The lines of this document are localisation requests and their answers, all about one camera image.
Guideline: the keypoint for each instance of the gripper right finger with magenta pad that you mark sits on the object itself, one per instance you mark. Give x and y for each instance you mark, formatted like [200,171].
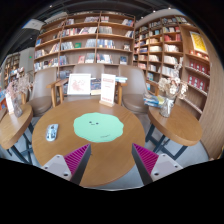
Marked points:
[152,166]

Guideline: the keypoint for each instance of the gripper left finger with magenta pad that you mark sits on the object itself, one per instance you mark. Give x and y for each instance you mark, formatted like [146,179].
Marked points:
[70,167]

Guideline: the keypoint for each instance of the light blue computer mouse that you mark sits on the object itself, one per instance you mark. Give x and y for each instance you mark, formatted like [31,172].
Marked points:
[51,132]

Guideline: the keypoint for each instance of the green smiley mouse pad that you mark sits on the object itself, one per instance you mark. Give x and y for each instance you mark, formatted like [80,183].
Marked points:
[98,127]

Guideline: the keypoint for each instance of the round wooden centre table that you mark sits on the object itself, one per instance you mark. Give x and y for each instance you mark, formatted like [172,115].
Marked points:
[108,161]

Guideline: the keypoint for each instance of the round wooden table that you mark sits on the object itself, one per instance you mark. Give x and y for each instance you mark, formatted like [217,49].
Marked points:
[181,127]
[12,128]
[108,161]

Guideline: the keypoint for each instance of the round wooden right side table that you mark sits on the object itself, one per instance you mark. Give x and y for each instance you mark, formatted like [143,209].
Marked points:
[181,127]

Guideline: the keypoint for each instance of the stack of books on table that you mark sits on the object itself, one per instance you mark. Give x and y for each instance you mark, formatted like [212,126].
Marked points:
[154,101]

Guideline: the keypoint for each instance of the round wooden left side table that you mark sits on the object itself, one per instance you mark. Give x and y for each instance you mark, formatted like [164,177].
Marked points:
[12,128]

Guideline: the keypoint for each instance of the brown leather right armchair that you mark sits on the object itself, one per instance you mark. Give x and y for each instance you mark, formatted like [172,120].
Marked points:
[135,90]

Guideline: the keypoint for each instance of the brown leather armchair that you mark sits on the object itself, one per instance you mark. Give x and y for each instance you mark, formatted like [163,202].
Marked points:
[41,98]
[135,90]

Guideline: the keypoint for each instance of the brown leather left armchair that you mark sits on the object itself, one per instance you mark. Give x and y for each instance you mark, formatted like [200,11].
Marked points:
[41,98]

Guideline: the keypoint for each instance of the glass vase with dried flowers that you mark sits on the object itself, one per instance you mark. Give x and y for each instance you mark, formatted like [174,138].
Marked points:
[173,87]

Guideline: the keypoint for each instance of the white framed picture card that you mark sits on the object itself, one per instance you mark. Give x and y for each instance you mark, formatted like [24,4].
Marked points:
[79,84]

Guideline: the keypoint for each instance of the white sign on wooden stand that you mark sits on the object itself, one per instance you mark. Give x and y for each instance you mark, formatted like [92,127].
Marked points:
[107,89]

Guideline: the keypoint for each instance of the small white card stand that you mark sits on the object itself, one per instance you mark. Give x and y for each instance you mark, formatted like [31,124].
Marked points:
[9,103]

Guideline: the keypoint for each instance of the left vase with dried flowers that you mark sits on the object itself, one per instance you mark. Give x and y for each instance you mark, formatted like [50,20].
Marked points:
[16,88]

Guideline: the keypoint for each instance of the wooden right bookshelf with books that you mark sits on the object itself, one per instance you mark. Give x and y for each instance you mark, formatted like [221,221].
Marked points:
[159,45]

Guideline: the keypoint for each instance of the wooden bookshelf with books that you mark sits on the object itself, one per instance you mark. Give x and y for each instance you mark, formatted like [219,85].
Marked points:
[159,45]
[88,37]

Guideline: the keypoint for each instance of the yellow poster on shelf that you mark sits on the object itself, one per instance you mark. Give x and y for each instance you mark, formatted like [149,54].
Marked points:
[198,43]

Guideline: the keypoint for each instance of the wooden centre bookshelf with books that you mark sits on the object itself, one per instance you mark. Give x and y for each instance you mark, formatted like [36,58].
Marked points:
[88,37]

